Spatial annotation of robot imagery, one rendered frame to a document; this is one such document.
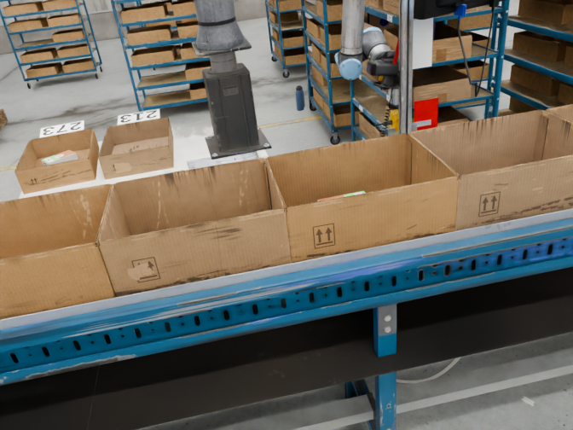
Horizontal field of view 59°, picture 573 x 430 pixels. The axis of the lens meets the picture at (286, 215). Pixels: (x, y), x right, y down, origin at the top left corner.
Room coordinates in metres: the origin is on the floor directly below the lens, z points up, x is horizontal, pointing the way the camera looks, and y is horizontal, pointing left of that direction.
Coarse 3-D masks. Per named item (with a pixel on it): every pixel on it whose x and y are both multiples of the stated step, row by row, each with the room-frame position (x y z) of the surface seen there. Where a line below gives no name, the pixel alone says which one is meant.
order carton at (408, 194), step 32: (288, 160) 1.23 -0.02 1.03; (320, 160) 1.24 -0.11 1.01; (352, 160) 1.25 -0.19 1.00; (384, 160) 1.26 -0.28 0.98; (416, 160) 1.21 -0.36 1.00; (288, 192) 1.23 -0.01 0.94; (320, 192) 1.24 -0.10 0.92; (352, 192) 1.25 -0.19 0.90; (384, 192) 0.96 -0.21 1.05; (416, 192) 0.97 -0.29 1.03; (448, 192) 0.98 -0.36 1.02; (288, 224) 0.94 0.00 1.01; (320, 224) 0.94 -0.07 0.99; (352, 224) 0.95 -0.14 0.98; (384, 224) 0.96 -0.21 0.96; (416, 224) 0.97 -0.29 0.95; (448, 224) 0.98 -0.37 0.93; (320, 256) 0.94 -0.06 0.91
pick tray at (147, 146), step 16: (112, 128) 2.28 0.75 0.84; (128, 128) 2.29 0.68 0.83; (144, 128) 2.30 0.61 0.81; (160, 128) 2.31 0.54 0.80; (112, 144) 2.23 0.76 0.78; (128, 144) 2.26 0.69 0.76; (144, 144) 2.23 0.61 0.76; (160, 144) 2.21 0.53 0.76; (112, 160) 1.91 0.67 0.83; (128, 160) 1.92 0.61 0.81; (144, 160) 1.92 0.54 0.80; (160, 160) 1.93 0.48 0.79; (112, 176) 1.91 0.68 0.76
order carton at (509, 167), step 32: (448, 128) 1.28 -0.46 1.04; (480, 128) 1.30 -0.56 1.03; (512, 128) 1.31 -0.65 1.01; (544, 128) 1.29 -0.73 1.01; (448, 160) 1.28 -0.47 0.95; (480, 160) 1.30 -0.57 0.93; (512, 160) 1.31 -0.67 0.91; (544, 160) 1.01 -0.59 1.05; (480, 192) 0.99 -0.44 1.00; (512, 192) 1.00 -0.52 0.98; (544, 192) 1.01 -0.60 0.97; (480, 224) 0.99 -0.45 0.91
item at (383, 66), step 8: (368, 64) 1.91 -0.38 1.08; (376, 64) 1.89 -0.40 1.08; (384, 64) 1.89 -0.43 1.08; (392, 64) 1.89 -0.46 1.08; (368, 72) 1.90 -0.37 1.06; (376, 72) 1.88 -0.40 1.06; (384, 72) 1.88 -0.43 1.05; (392, 72) 1.89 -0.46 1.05; (384, 80) 1.90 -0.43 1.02; (392, 80) 1.90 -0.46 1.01
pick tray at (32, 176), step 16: (32, 144) 2.22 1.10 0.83; (48, 144) 2.24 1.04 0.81; (64, 144) 2.25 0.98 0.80; (80, 144) 2.27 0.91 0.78; (96, 144) 2.23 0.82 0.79; (32, 160) 2.14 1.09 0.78; (80, 160) 1.91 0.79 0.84; (96, 160) 2.09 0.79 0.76; (16, 176) 1.86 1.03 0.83; (32, 176) 1.87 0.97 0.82; (48, 176) 1.88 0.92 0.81; (64, 176) 1.89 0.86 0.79; (80, 176) 1.90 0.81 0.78; (32, 192) 1.86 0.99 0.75
